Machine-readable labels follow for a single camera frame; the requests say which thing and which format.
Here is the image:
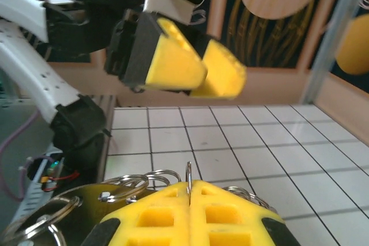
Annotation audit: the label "aluminium frame post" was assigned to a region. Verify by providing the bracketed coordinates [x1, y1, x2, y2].
[301, 0, 369, 105]

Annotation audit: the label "green circuit board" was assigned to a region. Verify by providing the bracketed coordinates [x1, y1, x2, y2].
[40, 158, 66, 183]

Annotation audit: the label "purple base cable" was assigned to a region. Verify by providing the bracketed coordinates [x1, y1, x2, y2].
[0, 107, 40, 202]

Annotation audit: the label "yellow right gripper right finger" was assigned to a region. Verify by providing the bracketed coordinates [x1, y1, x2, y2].
[189, 179, 286, 246]

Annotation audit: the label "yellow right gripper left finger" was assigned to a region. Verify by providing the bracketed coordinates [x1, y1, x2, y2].
[99, 181, 191, 246]

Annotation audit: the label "red and black wires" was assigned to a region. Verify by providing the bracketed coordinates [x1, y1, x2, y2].
[42, 170, 81, 192]

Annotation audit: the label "grey slotted cable duct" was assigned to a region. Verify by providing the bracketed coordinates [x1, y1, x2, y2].
[8, 150, 66, 229]

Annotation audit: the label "large silver keyring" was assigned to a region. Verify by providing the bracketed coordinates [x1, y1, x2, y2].
[0, 195, 83, 243]

